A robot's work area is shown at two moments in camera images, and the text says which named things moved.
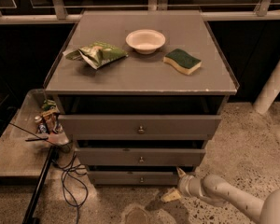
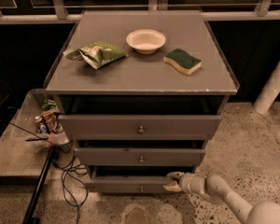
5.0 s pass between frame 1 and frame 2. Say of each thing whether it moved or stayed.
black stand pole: stayed
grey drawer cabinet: stayed
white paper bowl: stayed
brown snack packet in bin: stayed
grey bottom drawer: moved
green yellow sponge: stayed
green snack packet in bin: stayed
